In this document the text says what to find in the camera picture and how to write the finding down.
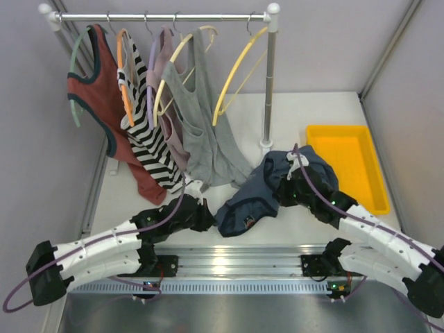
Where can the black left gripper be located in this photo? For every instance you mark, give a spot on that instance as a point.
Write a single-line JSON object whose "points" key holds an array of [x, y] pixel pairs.
{"points": [[202, 215]]}

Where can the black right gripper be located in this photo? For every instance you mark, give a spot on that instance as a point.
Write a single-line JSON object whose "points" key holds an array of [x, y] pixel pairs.
{"points": [[282, 192]]}

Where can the blue printed tank top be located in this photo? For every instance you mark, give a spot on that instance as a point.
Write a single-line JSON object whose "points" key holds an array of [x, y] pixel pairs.
{"points": [[256, 198]]}

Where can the yellow hanger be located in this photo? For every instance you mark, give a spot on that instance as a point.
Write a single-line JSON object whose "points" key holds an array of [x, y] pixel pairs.
{"points": [[220, 108]]}

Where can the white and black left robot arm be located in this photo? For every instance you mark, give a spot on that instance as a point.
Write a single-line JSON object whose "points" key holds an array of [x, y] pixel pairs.
{"points": [[127, 249]]}

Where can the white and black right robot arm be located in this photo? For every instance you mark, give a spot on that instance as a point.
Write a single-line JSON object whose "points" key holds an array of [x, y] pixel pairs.
{"points": [[383, 253]]}

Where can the grey tank top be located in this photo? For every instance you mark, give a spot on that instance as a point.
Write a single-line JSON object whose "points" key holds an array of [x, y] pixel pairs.
{"points": [[214, 157]]}

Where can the black white striped tank top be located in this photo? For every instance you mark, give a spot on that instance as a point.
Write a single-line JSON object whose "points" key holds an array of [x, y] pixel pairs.
{"points": [[148, 145]]}

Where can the lilac hanger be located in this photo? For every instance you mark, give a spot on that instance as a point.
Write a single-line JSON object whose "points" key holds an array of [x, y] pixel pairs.
{"points": [[151, 64]]}

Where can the rust red tank top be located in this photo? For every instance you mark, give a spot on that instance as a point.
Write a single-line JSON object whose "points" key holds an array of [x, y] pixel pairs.
{"points": [[100, 96]]}

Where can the mauve tank top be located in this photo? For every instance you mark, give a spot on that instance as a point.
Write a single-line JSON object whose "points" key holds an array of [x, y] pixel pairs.
{"points": [[169, 122]]}

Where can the cream hanger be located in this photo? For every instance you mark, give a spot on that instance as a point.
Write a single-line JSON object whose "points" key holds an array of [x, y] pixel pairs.
{"points": [[158, 108]]}

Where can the orange hanger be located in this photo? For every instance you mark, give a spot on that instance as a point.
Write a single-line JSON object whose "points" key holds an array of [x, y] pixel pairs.
{"points": [[121, 76]]}

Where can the yellow plastic tray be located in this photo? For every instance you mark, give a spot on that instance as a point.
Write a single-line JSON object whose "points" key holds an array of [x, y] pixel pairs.
{"points": [[351, 153]]}

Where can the silver white clothes rack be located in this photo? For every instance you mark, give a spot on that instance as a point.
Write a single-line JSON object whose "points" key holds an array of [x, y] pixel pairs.
{"points": [[270, 17]]}

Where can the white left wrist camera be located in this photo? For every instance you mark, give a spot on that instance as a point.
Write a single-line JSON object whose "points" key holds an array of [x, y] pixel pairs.
{"points": [[191, 188]]}

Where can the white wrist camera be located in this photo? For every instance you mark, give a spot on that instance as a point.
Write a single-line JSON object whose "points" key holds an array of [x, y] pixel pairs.
{"points": [[191, 188], [295, 161]]}

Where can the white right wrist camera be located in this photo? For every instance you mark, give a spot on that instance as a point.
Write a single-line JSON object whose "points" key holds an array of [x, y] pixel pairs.
{"points": [[295, 161]]}

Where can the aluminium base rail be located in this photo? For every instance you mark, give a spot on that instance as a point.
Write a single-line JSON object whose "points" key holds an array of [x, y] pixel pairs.
{"points": [[230, 270]]}

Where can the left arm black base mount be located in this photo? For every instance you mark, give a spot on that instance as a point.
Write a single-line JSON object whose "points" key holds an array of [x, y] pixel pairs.
{"points": [[164, 266]]}

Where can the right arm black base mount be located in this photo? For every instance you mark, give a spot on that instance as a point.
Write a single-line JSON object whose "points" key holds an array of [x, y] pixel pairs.
{"points": [[321, 267]]}

